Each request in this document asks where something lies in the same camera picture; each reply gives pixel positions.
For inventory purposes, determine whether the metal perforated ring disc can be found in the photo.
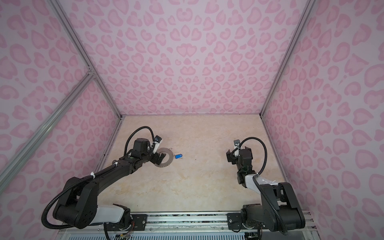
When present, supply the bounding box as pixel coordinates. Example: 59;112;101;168
155;148;175;168

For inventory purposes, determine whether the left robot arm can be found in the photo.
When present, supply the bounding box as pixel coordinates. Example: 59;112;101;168
42;136;166;230

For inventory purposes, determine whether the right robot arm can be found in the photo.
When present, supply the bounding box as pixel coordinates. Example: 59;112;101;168
226;147;306;235

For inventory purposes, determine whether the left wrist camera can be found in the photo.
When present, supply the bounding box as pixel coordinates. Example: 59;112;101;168
152;136;163;154

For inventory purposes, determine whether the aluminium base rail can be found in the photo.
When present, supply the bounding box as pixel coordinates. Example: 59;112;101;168
56;211;320;240

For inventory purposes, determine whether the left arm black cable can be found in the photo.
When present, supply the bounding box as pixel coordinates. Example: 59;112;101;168
41;125;156;230

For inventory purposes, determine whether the diagonal aluminium frame bar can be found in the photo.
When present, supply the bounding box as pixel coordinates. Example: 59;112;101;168
1;71;95;193

